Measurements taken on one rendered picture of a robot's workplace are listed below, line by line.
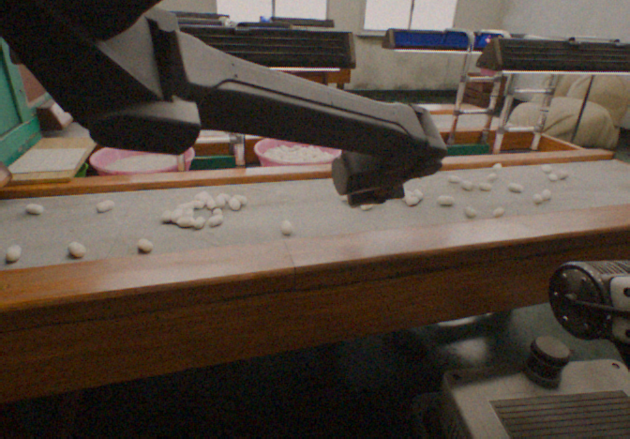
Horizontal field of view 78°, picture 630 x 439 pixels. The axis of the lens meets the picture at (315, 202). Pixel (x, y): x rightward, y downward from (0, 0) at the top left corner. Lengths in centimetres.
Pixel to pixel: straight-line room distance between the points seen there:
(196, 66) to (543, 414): 85
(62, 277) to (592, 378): 103
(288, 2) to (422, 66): 238
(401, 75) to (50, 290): 635
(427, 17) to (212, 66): 655
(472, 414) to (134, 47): 81
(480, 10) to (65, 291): 711
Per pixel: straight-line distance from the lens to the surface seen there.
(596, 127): 391
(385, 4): 648
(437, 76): 708
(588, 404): 101
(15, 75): 133
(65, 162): 116
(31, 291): 70
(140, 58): 30
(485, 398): 92
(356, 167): 54
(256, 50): 82
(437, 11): 691
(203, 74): 31
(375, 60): 648
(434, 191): 106
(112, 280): 67
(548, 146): 186
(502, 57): 106
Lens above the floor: 114
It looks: 26 degrees down
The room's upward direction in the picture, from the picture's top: 3 degrees clockwise
